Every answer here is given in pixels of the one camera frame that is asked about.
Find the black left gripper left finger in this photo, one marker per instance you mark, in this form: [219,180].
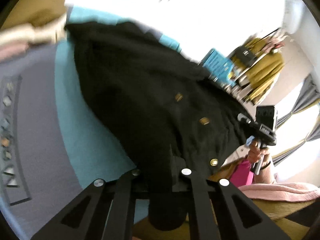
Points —
[103,210]

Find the folded mustard garment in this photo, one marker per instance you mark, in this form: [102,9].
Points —
[35,12]

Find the magenta bag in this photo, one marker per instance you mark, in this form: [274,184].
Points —
[242,175]

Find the teal and grey bed sheet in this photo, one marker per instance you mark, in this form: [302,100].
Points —
[52,145]

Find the blue perforated plastic basket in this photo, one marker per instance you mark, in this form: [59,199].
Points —
[220,68]

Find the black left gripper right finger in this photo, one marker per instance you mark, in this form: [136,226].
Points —
[219,210]

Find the black coat with gold buttons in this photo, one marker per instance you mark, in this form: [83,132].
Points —
[164,109]

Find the pink garment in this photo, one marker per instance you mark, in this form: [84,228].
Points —
[282,192]

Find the folded cream garment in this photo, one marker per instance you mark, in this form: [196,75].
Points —
[51,32]

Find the black handbag on rack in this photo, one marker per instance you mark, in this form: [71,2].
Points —
[245,56]

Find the person's right hand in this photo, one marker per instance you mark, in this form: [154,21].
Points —
[255,154]

